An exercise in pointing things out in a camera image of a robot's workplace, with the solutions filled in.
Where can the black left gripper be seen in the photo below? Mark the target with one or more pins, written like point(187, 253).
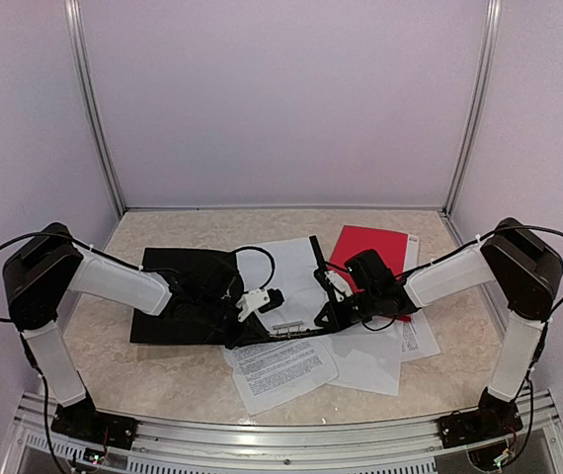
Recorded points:
point(244, 334)

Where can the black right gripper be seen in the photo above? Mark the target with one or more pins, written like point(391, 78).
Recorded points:
point(338, 320)

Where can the black clip folder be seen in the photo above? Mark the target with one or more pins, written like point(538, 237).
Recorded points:
point(154, 330)

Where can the white paper sheet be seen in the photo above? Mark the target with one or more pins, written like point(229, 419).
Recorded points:
point(287, 265)

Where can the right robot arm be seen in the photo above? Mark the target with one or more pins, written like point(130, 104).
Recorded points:
point(526, 268)

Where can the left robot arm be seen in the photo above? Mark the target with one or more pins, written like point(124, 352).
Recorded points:
point(48, 266)

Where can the silver metal folder clip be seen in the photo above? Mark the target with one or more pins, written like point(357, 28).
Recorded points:
point(293, 331)

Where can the printed sheet under red folder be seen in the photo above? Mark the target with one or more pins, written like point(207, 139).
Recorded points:
point(417, 338)

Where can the red plastic folder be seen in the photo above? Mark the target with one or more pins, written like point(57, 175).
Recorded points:
point(393, 248)

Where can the white paper sheet underneath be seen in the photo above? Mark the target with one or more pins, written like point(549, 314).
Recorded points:
point(369, 362)

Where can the printed text paper sheet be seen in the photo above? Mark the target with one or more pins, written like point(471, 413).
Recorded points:
point(269, 375)

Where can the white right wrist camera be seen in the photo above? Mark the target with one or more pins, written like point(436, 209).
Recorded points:
point(335, 285)

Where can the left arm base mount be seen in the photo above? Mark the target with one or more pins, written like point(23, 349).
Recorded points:
point(96, 427)

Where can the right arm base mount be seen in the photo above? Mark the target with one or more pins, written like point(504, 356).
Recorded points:
point(493, 417)

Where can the front aluminium frame rail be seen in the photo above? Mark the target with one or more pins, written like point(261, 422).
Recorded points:
point(411, 445)

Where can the left aluminium corner post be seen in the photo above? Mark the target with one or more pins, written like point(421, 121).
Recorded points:
point(73, 15)

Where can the aluminium corner post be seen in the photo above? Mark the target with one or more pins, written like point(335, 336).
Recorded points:
point(73, 15)
point(476, 106)

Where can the right aluminium corner post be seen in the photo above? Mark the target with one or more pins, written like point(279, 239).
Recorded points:
point(476, 106)

